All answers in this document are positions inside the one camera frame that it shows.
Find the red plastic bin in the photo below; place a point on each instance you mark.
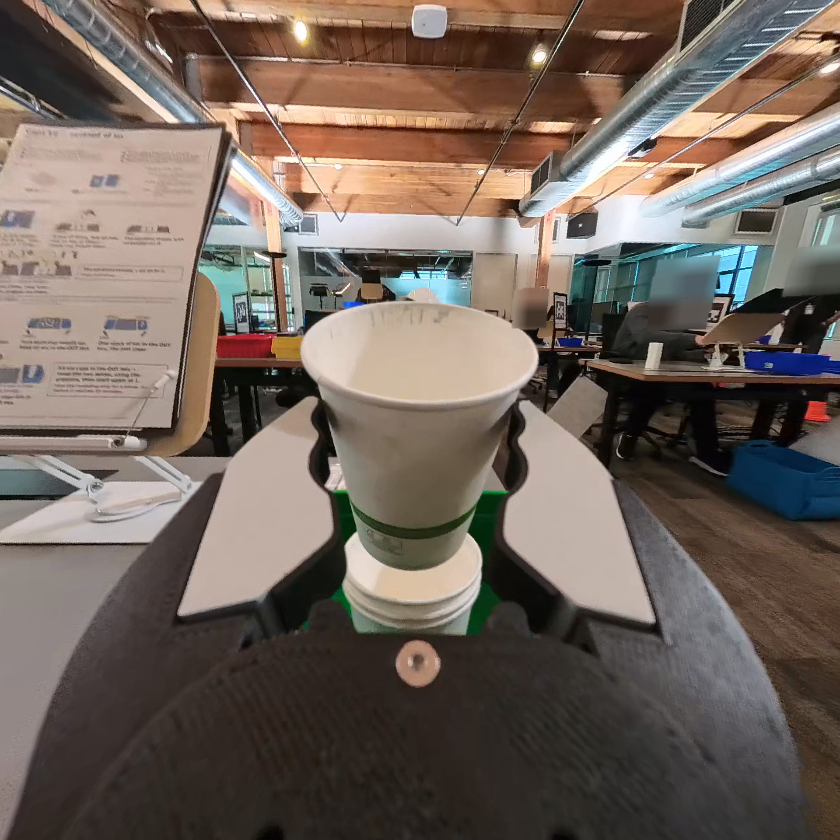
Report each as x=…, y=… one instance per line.
x=246, y=346

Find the silver spiral air duct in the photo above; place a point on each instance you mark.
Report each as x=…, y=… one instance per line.
x=656, y=111
x=164, y=98

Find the green plastic bin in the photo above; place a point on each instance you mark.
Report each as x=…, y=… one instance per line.
x=489, y=538

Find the white board on pole stand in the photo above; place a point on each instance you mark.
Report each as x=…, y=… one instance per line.
x=577, y=407

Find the wooden document stand white base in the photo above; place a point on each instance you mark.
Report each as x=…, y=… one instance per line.
x=197, y=361
x=741, y=326

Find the wooden support post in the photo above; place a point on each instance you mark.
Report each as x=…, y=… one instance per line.
x=275, y=229
x=544, y=249

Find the black wall speaker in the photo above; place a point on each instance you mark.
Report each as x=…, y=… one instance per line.
x=583, y=225

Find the printed instruction sheet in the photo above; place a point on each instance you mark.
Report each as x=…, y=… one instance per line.
x=98, y=275

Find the small white box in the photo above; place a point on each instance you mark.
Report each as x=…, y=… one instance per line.
x=656, y=354

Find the silver insulated pipes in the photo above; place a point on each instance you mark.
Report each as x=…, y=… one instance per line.
x=754, y=164

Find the white flat board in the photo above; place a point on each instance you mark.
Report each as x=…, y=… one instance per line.
x=820, y=446

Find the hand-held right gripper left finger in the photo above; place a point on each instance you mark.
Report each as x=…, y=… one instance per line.
x=256, y=525

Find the black monitor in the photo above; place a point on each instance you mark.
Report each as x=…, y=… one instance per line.
x=315, y=320

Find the white ceiling access point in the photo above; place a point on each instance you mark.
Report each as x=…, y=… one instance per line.
x=430, y=19

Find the large blue plastic bin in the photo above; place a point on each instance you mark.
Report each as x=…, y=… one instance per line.
x=781, y=482

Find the wooden table black legs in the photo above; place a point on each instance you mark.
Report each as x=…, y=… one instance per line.
x=689, y=375
x=571, y=350
x=256, y=362

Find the orange traffic cone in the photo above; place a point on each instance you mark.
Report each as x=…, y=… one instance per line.
x=817, y=413

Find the yellow plastic bin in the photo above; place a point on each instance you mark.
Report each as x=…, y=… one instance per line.
x=287, y=348

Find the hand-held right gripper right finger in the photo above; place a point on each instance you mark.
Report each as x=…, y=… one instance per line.
x=577, y=525

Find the black white marker sign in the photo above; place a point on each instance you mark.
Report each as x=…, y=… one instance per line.
x=722, y=310
x=241, y=313
x=560, y=308

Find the grey desk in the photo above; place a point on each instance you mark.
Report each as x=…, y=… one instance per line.
x=52, y=623

